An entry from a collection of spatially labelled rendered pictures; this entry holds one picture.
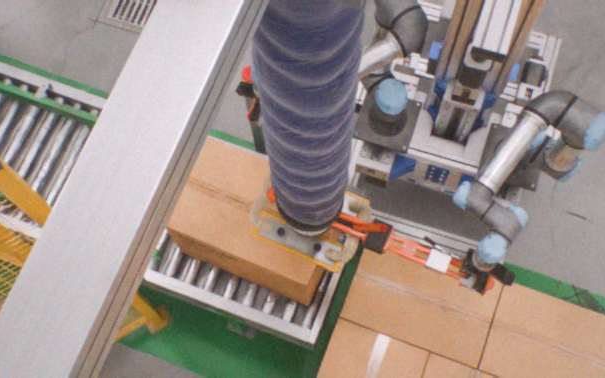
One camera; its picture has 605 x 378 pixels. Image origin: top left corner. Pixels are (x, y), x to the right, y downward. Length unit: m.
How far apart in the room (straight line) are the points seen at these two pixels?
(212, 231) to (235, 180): 0.22
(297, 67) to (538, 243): 2.76
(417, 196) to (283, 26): 2.53
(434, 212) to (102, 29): 2.09
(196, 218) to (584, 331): 1.65
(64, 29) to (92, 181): 3.82
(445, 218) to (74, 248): 3.10
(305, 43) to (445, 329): 2.13
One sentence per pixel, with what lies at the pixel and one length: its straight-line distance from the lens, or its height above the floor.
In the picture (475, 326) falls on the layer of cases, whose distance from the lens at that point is 3.46.
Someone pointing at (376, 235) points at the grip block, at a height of 1.29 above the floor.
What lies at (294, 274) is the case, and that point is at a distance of 3.03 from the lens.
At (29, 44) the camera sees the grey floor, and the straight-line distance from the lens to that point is 4.75.
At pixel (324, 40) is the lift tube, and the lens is 1.50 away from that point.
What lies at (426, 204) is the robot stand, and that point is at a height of 0.21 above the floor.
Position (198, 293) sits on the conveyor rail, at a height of 0.59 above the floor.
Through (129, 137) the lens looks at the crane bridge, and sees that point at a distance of 0.94.
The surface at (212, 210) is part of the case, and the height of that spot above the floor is 0.95.
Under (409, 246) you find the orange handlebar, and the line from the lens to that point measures 2.71.
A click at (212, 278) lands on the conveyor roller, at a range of 3.46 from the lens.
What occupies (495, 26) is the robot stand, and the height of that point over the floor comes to 2.03.
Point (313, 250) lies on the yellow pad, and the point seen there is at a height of 1.17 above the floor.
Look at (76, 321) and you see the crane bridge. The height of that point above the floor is 3.05.
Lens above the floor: 3.89
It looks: 71 degrees down
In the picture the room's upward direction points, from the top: 3 degrees counter-clockwise
